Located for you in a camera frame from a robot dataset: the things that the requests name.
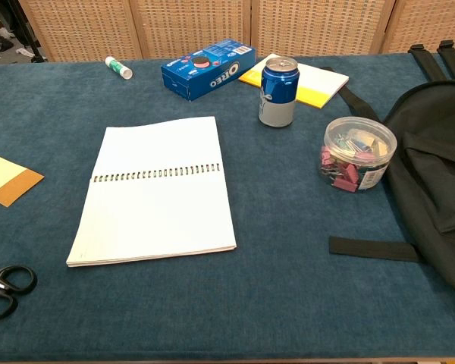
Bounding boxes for brown cream bookmark with tassel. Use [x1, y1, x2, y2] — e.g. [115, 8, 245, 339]
[0, 150, 46, 208]

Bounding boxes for white spiral notebook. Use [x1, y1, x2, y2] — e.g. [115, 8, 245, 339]
[65, 115, 237, 268]

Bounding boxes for blue silver drink can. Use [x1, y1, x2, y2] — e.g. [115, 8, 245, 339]
[258, 56, 300, 128]

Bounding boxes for blue Oreo cookie box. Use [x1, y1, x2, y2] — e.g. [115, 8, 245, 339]
[160, 39, 257, 102]

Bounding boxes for blue table cloth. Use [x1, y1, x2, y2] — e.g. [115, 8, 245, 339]
[0, 51, 455, 361]

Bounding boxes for clear jar of binder clips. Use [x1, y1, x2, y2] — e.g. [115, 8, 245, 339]
[318, 116, 398, 193]

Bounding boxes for yellow white notepad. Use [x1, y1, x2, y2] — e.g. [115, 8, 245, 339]
[237, 53, 350, 110]

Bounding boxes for white green glue stick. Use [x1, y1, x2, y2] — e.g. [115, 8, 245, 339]
[105, 55, 133, 80]

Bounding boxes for wicker folding screen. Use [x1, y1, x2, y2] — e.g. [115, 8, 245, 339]
[17, 0, 455, 62]

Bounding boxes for black backpack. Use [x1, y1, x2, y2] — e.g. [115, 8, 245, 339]
[328, 39, 455, 303]

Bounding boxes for black tripod stand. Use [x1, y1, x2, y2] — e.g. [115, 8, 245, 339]
[7, 0, 49, 64]

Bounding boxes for black handled scissors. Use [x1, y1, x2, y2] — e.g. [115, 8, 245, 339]
[0, 265, 38, 320]

